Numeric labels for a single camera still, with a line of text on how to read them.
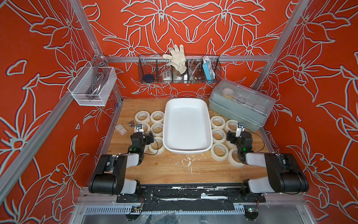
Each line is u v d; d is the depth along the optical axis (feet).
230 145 2.89
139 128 2.59
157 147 3.01
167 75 3.08
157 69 3.26
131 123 3.37
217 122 3.40
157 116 3.52
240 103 2.95
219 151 2.90
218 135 3.19
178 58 2.89
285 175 1.45
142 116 3.50
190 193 2.44
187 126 3.30
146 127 3.28
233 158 2.69
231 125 3.30
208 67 2.79
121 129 3.26
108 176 1.43
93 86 2.50
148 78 3.22
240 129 2.56
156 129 3.30
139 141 2.29
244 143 2.30
